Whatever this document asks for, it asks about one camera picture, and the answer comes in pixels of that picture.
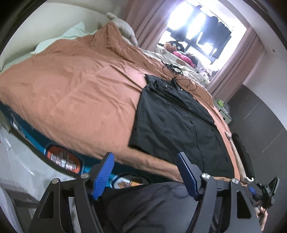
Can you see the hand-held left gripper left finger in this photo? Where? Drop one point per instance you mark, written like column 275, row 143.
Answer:
column 103, row 177

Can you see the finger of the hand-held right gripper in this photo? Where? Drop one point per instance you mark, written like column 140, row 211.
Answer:
column 252, row 190

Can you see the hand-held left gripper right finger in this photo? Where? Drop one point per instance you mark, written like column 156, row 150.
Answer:
column 188, row 177

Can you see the black jacket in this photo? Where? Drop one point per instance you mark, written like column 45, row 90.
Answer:
column 174, row 125

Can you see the person's right hand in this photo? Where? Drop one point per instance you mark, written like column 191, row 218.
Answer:
column 262, row 215

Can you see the folded black garment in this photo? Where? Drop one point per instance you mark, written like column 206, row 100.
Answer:
column 243, row 154

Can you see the cartoon print bedsheet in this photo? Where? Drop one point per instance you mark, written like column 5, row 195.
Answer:
column 62, row 156

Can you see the person's dark printed pants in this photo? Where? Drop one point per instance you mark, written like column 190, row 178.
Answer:
column 152, row 208

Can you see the grey wardrobe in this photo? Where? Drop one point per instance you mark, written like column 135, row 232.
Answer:
column 257, row 121

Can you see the white nightstand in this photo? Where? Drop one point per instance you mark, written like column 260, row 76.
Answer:
column 224, row 112

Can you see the brown blanket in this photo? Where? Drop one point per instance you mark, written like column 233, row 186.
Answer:
column 78, row 89

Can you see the patterned white cloth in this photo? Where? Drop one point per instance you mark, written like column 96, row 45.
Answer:
column 205, row 69

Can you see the pink cloth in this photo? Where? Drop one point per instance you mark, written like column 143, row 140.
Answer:
column 182, row 57

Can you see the pink curtain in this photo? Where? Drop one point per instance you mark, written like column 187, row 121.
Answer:
column 148, row 20
column 235, row 65

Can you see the beige quilt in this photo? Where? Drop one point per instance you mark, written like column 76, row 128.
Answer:
column 161, row 58

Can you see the brown plush toy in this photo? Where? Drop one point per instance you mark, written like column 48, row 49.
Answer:
column 168, row 48

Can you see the black plush toy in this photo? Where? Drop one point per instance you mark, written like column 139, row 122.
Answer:
column 177, row 46

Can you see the hanging dark garment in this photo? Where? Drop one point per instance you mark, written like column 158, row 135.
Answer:
column 180, row 34
column 220, row 30

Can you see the light green pillow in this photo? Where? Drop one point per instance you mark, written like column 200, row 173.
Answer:
column 67, row 34

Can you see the grey plush toy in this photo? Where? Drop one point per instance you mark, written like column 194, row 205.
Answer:
column 125, row 29

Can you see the window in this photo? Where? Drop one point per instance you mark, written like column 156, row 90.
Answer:
column 201, row 26

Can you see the cream padded headboard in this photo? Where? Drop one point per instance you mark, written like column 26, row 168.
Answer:
column 44, row 18

